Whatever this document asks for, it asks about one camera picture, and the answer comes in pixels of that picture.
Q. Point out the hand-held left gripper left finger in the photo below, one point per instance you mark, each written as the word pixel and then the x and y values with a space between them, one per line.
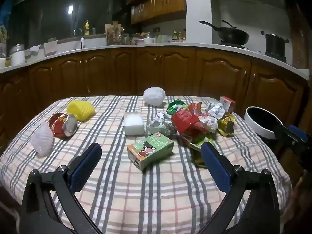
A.
pixel 85 168

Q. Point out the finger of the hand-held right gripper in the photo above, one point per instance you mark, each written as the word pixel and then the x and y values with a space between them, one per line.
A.
pixel 297 131
pixel 285 134

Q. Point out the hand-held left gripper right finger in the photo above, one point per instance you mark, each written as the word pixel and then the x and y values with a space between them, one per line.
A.
pixel 215 168

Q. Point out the white round bin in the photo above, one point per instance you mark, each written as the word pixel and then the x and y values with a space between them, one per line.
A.
pixel 262 124

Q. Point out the person's right forearm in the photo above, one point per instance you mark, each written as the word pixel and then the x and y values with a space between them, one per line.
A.
pixel 297 195

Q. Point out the olive yellow snack wrapper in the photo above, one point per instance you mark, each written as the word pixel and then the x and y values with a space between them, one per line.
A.
pixel 226 124

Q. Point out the crushed red can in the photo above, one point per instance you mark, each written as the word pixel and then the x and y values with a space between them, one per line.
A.
pixel 61 125

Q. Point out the pale pink foam fruit net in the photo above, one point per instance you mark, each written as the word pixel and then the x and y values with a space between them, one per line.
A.
pixel 43 140

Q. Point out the red crumpled wrapper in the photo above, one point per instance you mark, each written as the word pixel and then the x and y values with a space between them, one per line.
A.
pixel 189 123

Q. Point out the crumpled white paper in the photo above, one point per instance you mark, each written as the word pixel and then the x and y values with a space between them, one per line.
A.
pixel 212 115

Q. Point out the plaid tablecloth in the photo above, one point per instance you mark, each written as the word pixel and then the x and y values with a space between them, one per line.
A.
pixel 136 195

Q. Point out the yellow foam fruit net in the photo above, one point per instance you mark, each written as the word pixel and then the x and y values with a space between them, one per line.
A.
pixel 81 111

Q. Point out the white foam block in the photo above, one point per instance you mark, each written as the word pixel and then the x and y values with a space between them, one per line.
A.
pixel 133 123

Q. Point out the small red and white box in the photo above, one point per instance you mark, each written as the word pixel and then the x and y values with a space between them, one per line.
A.
pixel 227 102

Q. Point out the green drink carton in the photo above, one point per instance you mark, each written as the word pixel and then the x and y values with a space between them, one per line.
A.
pixel 151 152

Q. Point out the crumpled grey paper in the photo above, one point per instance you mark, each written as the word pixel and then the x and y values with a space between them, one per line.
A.
pixel 162 126

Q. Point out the crushed green soda can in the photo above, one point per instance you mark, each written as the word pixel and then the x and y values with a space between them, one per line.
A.
pixel 176 105

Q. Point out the gas stove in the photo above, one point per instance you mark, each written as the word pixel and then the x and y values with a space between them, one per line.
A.
pixel 275 58

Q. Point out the black cooking pot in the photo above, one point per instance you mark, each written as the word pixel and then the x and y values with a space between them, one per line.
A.
pixel 275 43

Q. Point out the white round foam fruit net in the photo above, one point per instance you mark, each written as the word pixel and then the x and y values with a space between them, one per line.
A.
pixel 154 97

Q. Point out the wooden base cabinets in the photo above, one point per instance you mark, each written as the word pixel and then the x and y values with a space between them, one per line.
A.
pixel 170 70

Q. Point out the black wok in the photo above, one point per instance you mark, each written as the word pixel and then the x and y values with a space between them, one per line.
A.
pixel 234 35

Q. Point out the white soap dispenser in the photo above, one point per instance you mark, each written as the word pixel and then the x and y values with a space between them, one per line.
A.
pixel 82 43

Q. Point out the white open box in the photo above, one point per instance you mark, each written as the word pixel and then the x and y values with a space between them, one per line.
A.
pixel 50 47

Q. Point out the white crumpled cloth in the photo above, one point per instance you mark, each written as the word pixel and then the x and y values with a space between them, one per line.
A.
pixel 34 53

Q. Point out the white kitchen countertop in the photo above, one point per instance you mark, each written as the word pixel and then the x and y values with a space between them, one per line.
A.
pixel 170 45

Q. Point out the white canister with metal lid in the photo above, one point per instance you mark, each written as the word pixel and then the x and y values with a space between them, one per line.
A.
pixel 17 56

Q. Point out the wooden utensil rack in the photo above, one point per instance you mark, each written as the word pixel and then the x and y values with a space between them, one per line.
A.
pixel 114 35

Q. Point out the group of seasoning bottles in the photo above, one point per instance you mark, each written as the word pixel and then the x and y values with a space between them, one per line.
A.
pixel 178 37

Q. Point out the metal faucet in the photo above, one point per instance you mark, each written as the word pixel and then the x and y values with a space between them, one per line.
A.
pixel 78 31

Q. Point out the yellow dish soap bottle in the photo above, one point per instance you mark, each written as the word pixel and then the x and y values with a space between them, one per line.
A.
pixel 86 28

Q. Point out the white jar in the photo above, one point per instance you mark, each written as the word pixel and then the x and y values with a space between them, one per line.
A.
pixel 149 39

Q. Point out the dark kitchen window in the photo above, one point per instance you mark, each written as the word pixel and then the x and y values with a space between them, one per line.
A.
pixel 61 14

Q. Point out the wooden wall cabinets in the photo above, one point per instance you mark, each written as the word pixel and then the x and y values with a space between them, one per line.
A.
pixel 158 3

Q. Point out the blue wall picture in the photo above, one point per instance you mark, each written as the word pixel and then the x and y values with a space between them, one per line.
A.
pixel 5 9

